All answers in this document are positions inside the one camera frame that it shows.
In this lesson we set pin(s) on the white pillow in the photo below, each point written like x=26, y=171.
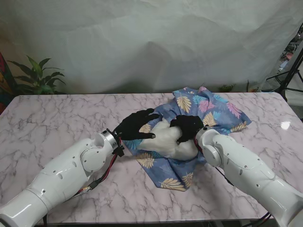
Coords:
x=170, y=142

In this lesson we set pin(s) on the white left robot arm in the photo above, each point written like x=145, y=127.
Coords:
x=59, y=172

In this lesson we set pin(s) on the black tripod stand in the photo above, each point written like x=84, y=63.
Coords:
x=292, y=75

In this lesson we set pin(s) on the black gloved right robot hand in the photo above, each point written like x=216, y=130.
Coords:
x=188, y=126

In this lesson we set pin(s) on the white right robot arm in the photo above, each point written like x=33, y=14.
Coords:
x=246, y=170

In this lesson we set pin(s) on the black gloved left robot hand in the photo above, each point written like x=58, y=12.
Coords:
x=133, y=125

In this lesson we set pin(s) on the small green bushy plant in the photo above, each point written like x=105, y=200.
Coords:
x=226, y=88

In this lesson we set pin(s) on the large green leafy plant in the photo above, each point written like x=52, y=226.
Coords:
x=38, y=78

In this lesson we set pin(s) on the blue floral pillowcase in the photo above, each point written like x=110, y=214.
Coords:
x=206, y=106

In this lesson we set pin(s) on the colourful painted panel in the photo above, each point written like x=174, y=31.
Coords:
x=4, y=80

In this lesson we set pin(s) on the white backdrop cloth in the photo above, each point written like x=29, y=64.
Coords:
x=151, y=42

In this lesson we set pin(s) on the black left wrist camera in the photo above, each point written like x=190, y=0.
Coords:
x=119, y=151

